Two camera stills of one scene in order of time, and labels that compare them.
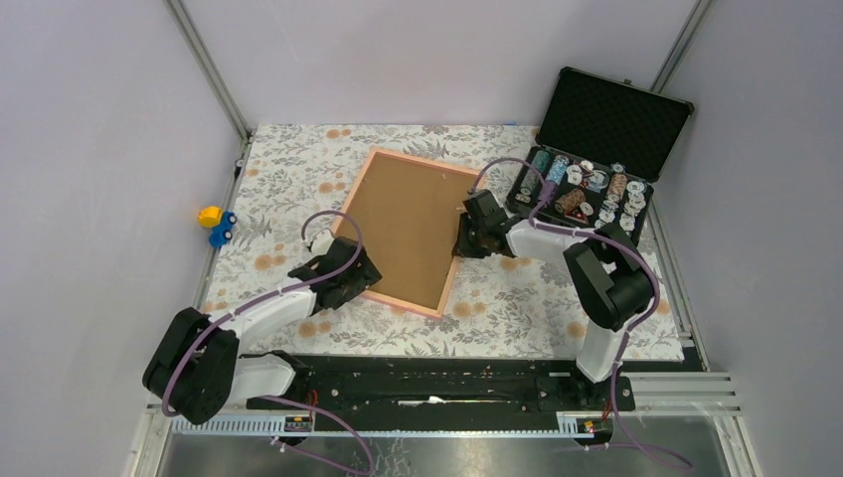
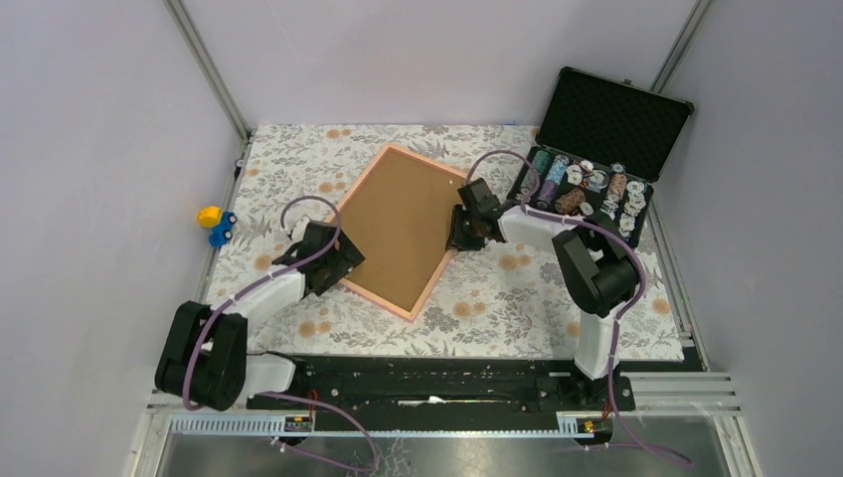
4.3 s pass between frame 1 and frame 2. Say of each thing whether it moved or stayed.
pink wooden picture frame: moved
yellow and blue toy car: stayed
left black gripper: moved
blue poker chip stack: stayed
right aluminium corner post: stayed
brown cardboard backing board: stayed
